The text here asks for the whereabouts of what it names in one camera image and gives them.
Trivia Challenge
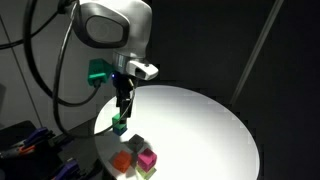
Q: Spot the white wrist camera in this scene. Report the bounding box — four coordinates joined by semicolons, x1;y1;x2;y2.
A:
126;60;159;81

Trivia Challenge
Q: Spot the yellow-green block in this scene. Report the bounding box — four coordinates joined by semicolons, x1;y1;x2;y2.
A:
135;165;156;180

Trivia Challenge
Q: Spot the round white table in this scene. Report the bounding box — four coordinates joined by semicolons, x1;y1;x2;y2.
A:
95;85;260;180

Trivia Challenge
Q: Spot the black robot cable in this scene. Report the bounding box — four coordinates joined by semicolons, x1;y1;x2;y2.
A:
0;0;137;138

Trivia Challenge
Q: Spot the purple clamp lower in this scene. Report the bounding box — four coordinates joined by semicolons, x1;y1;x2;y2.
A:
50;160;80;180

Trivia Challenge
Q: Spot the green block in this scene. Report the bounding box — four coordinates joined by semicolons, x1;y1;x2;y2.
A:
112;114;127;125

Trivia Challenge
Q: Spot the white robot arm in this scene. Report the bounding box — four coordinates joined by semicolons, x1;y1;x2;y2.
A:
59;0;158;120

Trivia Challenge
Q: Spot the purple clamp upper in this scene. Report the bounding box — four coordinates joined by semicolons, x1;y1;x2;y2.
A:
0;126;56;159

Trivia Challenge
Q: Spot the blue block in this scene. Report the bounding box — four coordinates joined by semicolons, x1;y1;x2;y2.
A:
113;124;127;136

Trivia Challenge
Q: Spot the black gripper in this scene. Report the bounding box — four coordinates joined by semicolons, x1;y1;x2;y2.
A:
113;72;134;122

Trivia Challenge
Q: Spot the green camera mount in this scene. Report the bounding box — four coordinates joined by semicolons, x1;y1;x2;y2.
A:
87;58;114;87

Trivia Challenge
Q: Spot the pink block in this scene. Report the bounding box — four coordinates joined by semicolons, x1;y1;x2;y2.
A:
137;148;157;172

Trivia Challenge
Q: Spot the grey block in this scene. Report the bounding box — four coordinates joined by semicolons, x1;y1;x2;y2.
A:
129;134;144;152

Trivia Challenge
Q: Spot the orange block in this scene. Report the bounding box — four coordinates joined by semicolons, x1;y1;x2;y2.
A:
113;151;132;173

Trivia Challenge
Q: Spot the purple clamp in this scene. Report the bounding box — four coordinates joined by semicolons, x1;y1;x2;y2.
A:
0;126;56;159
50;160;80;180

